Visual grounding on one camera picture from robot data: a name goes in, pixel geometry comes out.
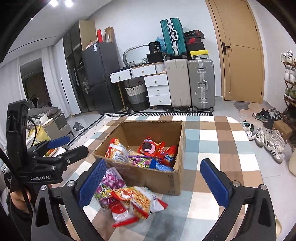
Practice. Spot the blue plastic bag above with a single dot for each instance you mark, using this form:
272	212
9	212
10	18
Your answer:
160	42

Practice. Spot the black storage box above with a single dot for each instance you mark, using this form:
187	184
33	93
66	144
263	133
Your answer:
155	58

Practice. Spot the blue cookie packet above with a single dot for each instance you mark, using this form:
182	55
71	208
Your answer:
161	166

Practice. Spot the beige bread packet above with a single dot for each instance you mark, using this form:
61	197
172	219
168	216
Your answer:
133	152

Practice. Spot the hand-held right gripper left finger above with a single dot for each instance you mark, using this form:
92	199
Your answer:
92	183

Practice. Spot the white noodle packet bottom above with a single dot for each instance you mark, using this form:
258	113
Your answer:
141	201

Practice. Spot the dark glass wardrobe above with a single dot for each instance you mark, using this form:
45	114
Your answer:
74	64

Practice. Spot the shoe rack with shoes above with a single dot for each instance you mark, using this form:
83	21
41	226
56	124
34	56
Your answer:
290	71

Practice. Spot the red cookie packet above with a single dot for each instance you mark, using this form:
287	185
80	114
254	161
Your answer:
150	146

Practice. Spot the ceiling spotlight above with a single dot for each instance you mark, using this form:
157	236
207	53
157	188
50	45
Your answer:
54	2
69	2

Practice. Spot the folded brown cardboard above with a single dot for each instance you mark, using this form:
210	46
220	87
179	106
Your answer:
109	34

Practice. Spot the red blue snack packet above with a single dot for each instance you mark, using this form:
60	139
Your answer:
170	156

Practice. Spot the person's left forearm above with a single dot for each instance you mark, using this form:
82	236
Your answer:
18	224

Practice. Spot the beige suitcase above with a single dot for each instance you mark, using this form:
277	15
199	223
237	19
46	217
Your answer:
178	84

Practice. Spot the group of loose sneakers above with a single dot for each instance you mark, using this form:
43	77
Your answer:
270	141

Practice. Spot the orange noodle snack packet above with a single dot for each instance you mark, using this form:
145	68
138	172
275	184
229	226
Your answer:
116	150

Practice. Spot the white drawer desk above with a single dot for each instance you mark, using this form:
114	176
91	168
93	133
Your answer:
157	90

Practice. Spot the silver suitcase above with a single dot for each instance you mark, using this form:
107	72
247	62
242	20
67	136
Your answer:
201	83

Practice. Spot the grey bedding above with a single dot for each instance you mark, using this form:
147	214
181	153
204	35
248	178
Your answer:
44	110

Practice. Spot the grey slipper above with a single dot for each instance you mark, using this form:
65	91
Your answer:
78	127

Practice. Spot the person's left hand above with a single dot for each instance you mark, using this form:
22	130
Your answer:
17	199

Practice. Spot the oval chrome mirror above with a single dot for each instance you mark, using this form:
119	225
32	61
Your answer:
126	54

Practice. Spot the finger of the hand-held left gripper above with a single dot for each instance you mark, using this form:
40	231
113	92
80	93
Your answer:
57	141
74	153

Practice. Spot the black foil bag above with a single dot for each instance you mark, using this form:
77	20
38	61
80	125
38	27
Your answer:
156	47

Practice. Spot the dark grey refrigerator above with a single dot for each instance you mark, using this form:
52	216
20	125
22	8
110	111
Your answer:
101	74

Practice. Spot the cardboard box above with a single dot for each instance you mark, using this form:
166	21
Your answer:
150	182

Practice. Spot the small brown carton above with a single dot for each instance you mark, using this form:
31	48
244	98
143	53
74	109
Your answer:
283	129

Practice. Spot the yellow bag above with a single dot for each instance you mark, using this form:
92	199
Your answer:
39	135

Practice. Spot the wooden shoe rack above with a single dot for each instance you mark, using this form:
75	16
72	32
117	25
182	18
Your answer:
289	113

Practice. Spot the black red shoe box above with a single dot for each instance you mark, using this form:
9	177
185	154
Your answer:
194	41

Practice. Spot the red flat carton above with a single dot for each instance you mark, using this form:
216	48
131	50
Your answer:
99	36

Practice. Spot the teal suitcase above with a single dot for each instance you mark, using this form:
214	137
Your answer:
173	37

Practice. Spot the purple candy packet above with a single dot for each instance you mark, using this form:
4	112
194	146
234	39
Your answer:
141	161
108	187

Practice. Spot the wooden door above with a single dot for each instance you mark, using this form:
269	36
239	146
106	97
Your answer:
240	58

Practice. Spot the white hat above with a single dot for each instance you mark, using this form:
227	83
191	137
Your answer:
46	120

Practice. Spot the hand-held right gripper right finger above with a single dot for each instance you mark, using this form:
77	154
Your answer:
215	183

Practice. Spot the grey storage box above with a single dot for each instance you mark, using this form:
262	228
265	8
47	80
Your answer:
60	125

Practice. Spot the woven laundry basket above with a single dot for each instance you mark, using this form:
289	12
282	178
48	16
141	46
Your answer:
136	97

